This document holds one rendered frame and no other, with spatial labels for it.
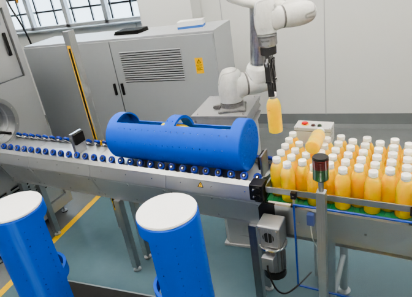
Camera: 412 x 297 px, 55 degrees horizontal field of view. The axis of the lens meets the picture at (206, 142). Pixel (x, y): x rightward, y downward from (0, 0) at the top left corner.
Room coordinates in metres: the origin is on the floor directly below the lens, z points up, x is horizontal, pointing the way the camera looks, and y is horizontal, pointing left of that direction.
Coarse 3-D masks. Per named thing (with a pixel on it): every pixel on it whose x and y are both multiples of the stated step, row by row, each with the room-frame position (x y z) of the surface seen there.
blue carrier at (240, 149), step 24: (120, 120) 2.34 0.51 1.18; (168, 120) 2.08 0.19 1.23; (192, 120) 2.19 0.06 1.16; (240, 120) 1.89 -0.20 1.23; (120, 144) 2.15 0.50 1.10; (144, 144) 2.06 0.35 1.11; (168, 144) 1.98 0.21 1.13; (192, 144) 1.90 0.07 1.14; (216, 144) 1.83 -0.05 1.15; (240, 144) 1.79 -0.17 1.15; (240, 168) 1.79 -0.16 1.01
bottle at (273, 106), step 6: (276, 96) 1.80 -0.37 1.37; (270, 102) 1.79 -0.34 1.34; (276, 102) 1.78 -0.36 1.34; (270, 108) 1.78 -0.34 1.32; (276, 108) 1.77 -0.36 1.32; (270, 114) 1.78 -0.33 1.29; (276, 114) 1.77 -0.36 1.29; (270, 120) 1.78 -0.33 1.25; (276, 120) 1.77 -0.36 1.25; (270, 126) 1.78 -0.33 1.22; (276, 126) 1.77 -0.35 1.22; (282, 126) 1.79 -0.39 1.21; (270, 132) 1.78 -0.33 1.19; (276, 132) 1.77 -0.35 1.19
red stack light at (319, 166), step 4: (312, 160) 1.34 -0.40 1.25; (328, 160) 1.32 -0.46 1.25; (312, 164) 1.35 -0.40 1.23; (316, 164) 1.32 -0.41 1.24; (320, 164) 1.31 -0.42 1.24; (324, 164) 1.31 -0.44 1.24; (328, 164) 1.32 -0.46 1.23; (316, 168) 1.32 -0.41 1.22; (320, 168) 1.31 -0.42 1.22; (324, 168) 1.31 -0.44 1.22; (328, 168) 1.32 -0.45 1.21
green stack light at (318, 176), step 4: (312, 168) 1.35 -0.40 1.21; (316, 172) 1.32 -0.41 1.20; (320, 172) 1.31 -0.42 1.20; (324, 172) 1.31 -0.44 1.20; (328, 172) 1.32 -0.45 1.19; (316, 176) 1.32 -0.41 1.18; (320, 176) 1.31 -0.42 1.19; (324, 176) 1.31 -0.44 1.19; (328, 176) 1.32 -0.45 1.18; (316, 180) 1.32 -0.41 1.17; (320, 180) 1.31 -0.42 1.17; (324, 180) 1.31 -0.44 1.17
